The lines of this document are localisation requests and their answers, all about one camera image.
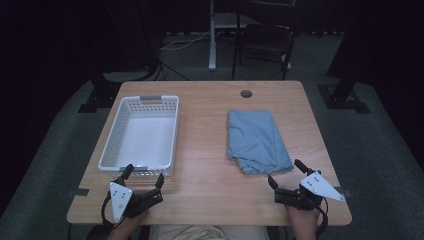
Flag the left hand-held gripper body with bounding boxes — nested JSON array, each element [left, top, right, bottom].
[[108, 179, 165, 224]]

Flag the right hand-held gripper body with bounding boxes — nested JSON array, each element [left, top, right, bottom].
[[274, 169, 347, 212]]

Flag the white plastic basket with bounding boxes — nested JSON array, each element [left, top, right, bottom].
[[97, 95, 180, 178]]

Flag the blue cloth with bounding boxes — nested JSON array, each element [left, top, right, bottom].
[[227, 109, 295, 176]]

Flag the person's left hand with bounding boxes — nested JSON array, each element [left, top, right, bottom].
[[109, 209, 150, 236]]

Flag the person's right hand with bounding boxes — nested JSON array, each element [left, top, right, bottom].
[[285, 205, 322, 234]]

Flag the grey tape piece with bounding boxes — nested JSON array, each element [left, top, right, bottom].
[[334, 187, 353, 199], [67, 187, 90, 198]]

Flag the person's beige pants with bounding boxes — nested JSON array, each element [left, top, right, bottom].
[[148, 225, 271, 240]]

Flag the black stand base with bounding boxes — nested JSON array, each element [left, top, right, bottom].
[[78, 77, 123, 114], [317, 49, 372, 115]]

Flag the black folding chair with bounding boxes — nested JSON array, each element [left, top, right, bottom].
[[231, 2, 301, 81]]

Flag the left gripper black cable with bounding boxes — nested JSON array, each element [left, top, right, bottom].
[[100, 193, 116, 229]]

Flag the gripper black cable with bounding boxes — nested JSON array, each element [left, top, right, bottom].
[[100, 193, 116, 229], [314, 205, 330, 238]]

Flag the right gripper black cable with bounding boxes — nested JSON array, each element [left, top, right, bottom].
[[314, 205, 330, 238]]

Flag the black floor cables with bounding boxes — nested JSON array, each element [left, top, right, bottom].
[[146, 59, 192, 82]]

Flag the white floor cable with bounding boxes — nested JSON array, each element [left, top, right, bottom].
[[159, 29, 223, 52]]

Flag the white desk frame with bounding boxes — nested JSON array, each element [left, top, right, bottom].
[[208, 0, 298, 72]]

